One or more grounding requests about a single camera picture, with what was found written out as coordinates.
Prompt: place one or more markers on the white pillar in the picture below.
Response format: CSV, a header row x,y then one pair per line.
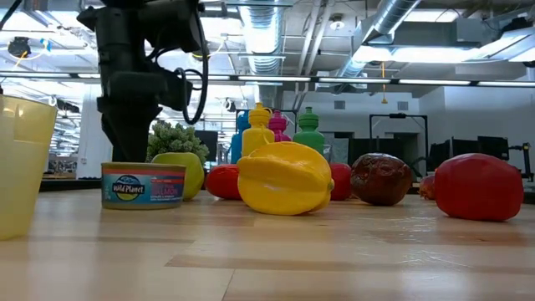
x,y
90,138

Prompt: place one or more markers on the blue label salmon can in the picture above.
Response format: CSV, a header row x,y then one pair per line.
x,y
142,188

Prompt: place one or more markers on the white ceiling sensor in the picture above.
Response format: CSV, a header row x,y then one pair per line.
x,y
336,23

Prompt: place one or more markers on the green plastic bottle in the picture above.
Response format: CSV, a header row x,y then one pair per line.
x,y
308,136

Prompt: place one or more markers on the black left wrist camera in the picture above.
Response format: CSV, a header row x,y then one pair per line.
x,y
177,90

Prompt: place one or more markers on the black round ceiling device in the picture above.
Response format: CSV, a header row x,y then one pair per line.
x,y
18,46
230,104

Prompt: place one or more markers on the green artificial plant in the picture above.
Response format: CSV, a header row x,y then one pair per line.
x,y
175,140

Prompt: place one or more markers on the small red toy apple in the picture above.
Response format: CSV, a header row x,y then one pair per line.
x,y
342,182

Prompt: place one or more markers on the translucent yellow plastic bin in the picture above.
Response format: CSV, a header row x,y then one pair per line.
x,y
21,175

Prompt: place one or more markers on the black computer monitor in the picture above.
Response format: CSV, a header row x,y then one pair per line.
x,y
464,147
207,144
493,147
441,154

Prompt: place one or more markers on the pink plastic bottle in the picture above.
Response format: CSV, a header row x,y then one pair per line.
x,y
279,125

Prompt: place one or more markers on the tall black gantry frame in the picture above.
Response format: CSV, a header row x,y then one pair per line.
x,y
397,115

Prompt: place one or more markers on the blue plastic bottle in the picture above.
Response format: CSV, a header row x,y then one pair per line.
x,y
236,146

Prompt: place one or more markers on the yellow plastic bottle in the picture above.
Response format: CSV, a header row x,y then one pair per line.
x,y
257,138

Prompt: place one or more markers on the tiny red toy fruit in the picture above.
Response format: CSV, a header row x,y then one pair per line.
x,y
427,187

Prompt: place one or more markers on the long ceiling light rail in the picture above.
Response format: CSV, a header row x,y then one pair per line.
x,y
363,80

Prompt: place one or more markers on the dark maroon toy fruit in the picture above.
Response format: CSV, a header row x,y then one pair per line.
x,y
380,180

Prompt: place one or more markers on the red yellow toy mango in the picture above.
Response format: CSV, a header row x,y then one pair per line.
x,y
221,182

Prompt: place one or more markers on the yellow toy starfruit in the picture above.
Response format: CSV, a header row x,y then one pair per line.
x,y
284,180

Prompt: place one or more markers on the black monitor stand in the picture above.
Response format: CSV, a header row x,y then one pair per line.
x,y
526,159

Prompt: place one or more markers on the green toy apple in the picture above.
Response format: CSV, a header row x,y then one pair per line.
x,y
190,175

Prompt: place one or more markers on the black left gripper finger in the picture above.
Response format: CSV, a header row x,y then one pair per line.
x,y
129,134

